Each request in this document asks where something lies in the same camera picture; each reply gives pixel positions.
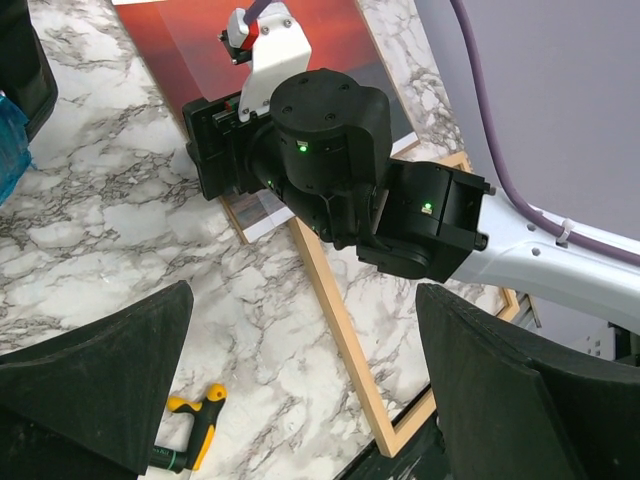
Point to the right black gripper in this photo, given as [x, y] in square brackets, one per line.
[219, 144]

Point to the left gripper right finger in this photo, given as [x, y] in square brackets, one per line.
[514, 405]

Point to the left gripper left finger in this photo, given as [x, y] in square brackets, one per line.
[87, 404]

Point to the sunset photo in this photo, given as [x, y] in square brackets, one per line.
[179, 42]

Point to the wooden picture frame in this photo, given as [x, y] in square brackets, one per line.
[390, 438]

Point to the green black screwdriver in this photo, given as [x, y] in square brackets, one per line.
[168, 459]

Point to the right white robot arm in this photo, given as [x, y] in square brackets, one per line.
[323, 148]

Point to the yellow black hex key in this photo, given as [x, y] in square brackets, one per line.
[205, 413]

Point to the black plastic toolbox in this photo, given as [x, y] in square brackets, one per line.
[28, 92]

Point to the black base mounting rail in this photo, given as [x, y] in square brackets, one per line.
[422, 458]

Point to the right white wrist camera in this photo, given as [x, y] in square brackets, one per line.
[267, 38]

